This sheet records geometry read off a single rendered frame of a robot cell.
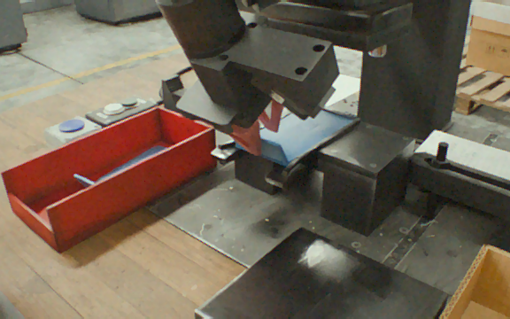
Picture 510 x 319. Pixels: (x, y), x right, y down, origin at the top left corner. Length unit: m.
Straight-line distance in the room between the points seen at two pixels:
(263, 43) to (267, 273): 0.21
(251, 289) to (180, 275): 0.08
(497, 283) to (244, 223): 0.28
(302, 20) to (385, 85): 0.30
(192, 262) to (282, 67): 0.24
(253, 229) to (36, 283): 0.24
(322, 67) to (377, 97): 0.42
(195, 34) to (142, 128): 0.35
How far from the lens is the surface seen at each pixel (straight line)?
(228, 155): 0.52
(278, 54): 0.36
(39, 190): 0.65
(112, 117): 0.78
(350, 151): 0.53
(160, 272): 0.50
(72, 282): 0.51
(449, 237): 0.57
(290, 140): 0.54
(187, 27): 0.37
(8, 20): 5.07
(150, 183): 0.59
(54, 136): 0.75
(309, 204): 0.59
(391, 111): 0.77
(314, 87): 0.35
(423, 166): 0.55
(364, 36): 0.46
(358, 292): 0.45
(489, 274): 0.47
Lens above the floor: 1.23
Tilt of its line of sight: 29 degrees down
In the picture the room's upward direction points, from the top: straight up
